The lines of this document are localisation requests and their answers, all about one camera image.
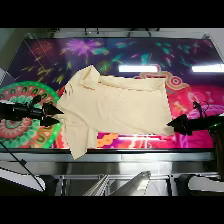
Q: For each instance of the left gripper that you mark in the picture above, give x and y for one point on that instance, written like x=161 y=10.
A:
x=31 y=112

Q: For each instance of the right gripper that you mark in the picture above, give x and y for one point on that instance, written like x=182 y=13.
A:
x=188 y=125

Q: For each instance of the cream shirt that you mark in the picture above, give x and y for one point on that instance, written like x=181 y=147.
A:
x=113 y=106

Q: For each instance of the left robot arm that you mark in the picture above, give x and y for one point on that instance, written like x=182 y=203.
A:
x=8 y=111

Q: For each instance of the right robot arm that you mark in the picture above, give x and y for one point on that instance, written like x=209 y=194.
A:
x=216 y=121

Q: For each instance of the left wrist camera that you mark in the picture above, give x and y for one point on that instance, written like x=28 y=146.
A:
x=35 y=101

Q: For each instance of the silver frame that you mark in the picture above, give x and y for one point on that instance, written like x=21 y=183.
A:
x=133 y=158

